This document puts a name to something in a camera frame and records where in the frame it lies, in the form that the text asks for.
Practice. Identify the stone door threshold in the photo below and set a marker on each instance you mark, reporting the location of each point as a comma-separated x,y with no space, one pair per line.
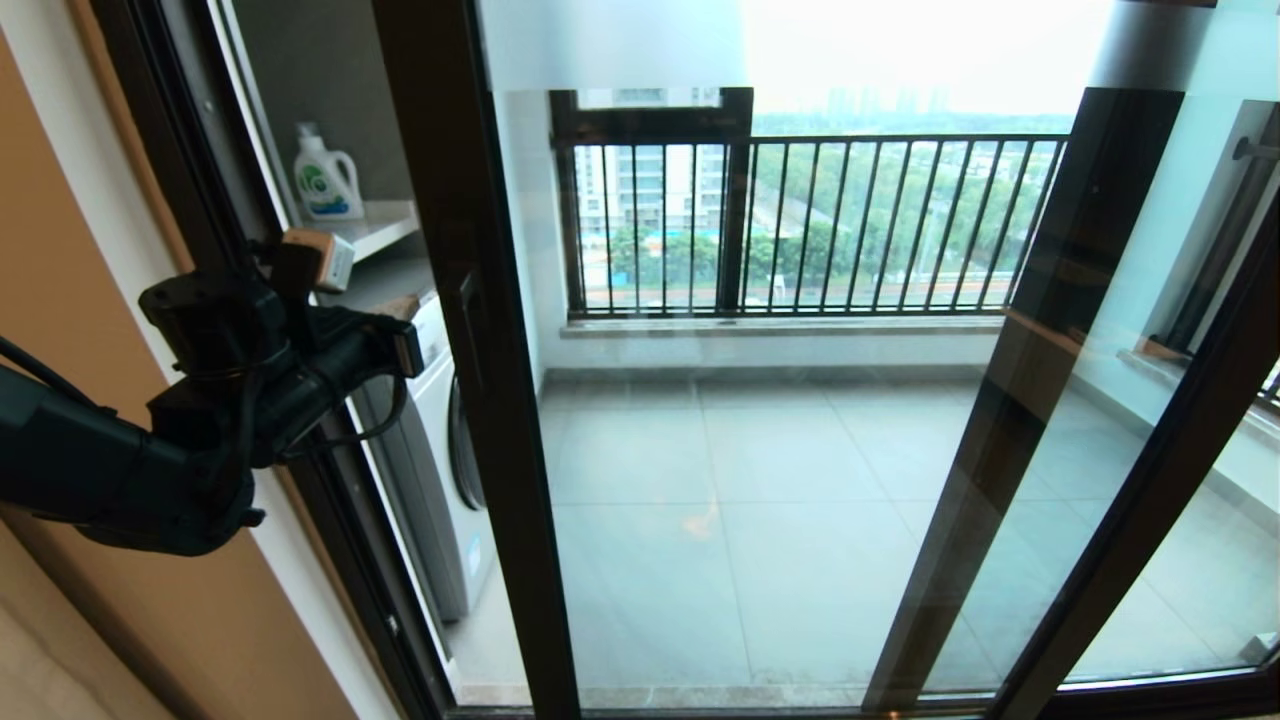
700,695

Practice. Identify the beige curtain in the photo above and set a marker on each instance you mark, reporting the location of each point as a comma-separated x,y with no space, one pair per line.
40,660

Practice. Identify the built-in laundry cabinet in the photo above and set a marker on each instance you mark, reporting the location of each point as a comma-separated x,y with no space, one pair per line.
320,70

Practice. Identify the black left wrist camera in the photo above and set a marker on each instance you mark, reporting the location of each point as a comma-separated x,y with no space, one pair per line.
210,310

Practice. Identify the silver front-load washing machine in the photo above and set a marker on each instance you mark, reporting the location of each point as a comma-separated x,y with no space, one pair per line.
430,480

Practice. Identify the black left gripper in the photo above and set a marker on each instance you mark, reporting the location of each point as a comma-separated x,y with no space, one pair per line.
290,390

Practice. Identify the white left camera plug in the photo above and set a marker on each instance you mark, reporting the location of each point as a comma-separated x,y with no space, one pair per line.
335,262

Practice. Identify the white laundry detergent bottle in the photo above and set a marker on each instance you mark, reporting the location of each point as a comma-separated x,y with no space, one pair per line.
325,185

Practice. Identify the white cabinet shelf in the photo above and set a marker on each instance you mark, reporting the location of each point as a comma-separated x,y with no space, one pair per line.
385,225

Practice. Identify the dark window frame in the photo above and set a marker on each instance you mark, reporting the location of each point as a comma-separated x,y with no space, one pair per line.
650,125

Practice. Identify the dark framed sliding glass door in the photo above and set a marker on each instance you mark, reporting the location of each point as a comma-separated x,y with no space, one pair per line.
460,150

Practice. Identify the stone window sill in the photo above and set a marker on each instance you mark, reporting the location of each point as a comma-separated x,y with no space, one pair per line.
780,326

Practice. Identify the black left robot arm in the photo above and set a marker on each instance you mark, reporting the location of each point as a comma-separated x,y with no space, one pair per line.
90,460

